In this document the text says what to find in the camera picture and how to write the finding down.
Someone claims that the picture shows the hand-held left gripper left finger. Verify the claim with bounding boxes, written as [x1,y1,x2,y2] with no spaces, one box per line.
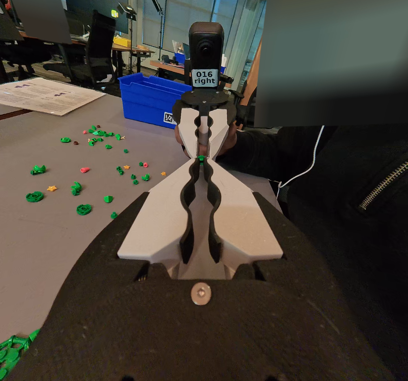
[117,159,200,279]

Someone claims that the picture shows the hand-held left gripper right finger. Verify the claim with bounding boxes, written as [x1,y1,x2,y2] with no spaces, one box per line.
[203,159,283,279]

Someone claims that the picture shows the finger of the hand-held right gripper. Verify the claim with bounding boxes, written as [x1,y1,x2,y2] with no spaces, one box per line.
[205,109,229,162]
[176,106,202,160]

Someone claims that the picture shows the person's right forearm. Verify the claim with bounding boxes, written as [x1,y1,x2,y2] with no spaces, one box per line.
[220,126,287,184]

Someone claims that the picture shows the person's right hand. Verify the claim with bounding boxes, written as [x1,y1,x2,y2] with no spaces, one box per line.
[174,124,238,162]

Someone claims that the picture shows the wooden desk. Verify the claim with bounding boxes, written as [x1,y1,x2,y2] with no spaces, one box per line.
[150,59,231,88]
[72,35,155,79]

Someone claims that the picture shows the blue plastic bin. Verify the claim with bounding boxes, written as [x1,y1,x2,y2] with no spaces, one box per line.
[118,73,192,130]

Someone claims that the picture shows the wooden board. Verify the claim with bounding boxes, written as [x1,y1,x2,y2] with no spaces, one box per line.
[241,50,265,107]

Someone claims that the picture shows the scattered small green toy pieces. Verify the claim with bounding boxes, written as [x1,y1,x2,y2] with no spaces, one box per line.
[30,125,151,220]

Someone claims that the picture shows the black light stand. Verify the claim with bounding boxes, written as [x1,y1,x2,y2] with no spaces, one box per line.
[116,2,137,72]
[149,0,166,52]

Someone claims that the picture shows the person's black jacket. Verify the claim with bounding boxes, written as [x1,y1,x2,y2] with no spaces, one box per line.
[223,126,408,381]

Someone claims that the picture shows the black office chair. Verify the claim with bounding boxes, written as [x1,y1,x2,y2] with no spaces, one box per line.
[43,10,117,85]

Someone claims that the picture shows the printed paper sheet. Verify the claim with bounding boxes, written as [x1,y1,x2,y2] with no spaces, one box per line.
[0,77,106,116]

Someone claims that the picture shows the large black monitor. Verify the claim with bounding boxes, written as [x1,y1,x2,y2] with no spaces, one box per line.
[62,0,129,34]

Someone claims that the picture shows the green toy vine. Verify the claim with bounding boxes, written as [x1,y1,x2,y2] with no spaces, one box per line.
[0,328,40,376]

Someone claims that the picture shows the white cable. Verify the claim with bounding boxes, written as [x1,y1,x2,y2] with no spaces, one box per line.
[268,126,325,203]

